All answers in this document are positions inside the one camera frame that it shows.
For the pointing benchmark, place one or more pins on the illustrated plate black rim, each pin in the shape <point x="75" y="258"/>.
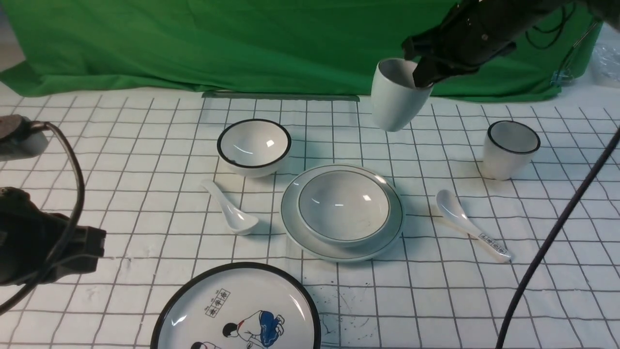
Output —
<point x="241" y="305"/>

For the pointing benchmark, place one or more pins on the clear plastic bag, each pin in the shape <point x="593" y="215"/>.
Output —
<point x="605" y="62"/>

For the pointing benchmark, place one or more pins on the white plate green rim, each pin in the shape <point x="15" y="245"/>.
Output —
<point x="304" y="238"/>

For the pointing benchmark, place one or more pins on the white cup green rim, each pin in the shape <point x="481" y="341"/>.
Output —
<point x="395" y="98"/>

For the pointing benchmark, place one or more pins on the white spoon with label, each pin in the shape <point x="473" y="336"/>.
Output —
<point x="451" y="210"/>

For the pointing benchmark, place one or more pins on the white bowl black rim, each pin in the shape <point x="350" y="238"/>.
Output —
<point x="254" y="147"/>

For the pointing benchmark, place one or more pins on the white cup black rim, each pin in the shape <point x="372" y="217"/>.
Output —
<point x="508" y="147"/>

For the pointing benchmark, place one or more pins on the blue binder clip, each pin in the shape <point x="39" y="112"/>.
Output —
<point x="561" y="77"/>

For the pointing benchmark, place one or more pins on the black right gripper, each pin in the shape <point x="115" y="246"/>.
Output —
<point x="473" y="33"/>

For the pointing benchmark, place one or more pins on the white bowl green rim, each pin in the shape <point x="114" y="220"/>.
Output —
<point x="344" y="207"/>

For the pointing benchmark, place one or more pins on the green backdrop cloth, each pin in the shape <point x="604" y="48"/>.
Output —
<point x="316" y="47"/>

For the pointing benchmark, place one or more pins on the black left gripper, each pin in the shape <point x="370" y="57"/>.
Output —
<point x="27" y="235"/>

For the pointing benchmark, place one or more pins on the white ceramic spoon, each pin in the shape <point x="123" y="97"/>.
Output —
<point x="239" y="222"/>

